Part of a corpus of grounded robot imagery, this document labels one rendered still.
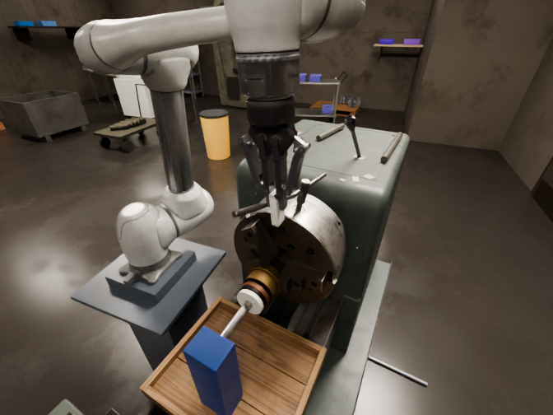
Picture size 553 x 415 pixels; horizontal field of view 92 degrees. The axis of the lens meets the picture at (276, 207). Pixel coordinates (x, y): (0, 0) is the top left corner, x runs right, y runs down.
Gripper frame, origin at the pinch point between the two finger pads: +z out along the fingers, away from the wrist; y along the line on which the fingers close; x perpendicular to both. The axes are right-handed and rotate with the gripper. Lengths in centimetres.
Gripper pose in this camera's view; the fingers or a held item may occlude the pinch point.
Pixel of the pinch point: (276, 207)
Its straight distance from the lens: 51.7
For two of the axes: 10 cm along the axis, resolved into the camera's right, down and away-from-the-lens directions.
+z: 0.5, 8.4, 5.5
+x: 4.7, -5.0, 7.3
